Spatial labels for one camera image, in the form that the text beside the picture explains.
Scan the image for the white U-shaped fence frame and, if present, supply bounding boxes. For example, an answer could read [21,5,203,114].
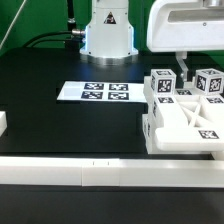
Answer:
[0,111,224,187]

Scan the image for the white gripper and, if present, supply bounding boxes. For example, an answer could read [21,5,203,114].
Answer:
[147,0,224,81]

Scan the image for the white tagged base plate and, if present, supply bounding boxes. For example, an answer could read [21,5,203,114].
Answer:
[57,81,146,103]

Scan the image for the white chair back frame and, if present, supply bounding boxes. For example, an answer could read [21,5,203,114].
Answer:
[143,75,224,153]

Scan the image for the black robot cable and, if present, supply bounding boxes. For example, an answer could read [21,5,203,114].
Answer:
[25,29,86,48]

